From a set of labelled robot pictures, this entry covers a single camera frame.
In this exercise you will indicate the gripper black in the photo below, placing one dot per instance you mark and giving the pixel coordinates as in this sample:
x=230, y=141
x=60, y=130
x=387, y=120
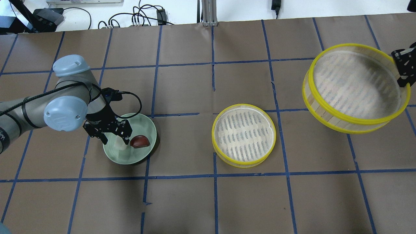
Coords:
x=404, y=62
x=99, y=118

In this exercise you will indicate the yellow steamer layer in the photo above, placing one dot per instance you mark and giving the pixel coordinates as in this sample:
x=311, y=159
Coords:
x=243, y=135
x=353, y=88

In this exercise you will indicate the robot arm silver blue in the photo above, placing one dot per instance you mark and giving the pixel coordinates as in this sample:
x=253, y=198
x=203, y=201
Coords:
x=76, y=101

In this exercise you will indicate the green plate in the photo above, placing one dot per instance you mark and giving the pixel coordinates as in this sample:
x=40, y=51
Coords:
x=123, y=154

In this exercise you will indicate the brown bun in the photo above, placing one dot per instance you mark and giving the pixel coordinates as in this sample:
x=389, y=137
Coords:
x=139, y=141

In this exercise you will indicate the black power adapter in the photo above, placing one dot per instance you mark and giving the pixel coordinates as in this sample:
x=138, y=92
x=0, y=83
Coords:
x=161, y=17

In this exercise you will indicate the brown paper table cover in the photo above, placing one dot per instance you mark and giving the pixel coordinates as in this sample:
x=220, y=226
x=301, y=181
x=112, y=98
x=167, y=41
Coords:
x=316, y=180

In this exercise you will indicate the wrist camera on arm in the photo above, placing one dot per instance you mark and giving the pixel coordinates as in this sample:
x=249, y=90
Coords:
x=111, y=95

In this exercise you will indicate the black camera stand base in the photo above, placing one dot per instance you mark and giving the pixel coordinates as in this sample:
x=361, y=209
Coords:
x=16, y=18

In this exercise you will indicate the aluminium frame post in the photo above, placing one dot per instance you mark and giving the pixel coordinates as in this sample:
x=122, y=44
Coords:
x=207, y=13

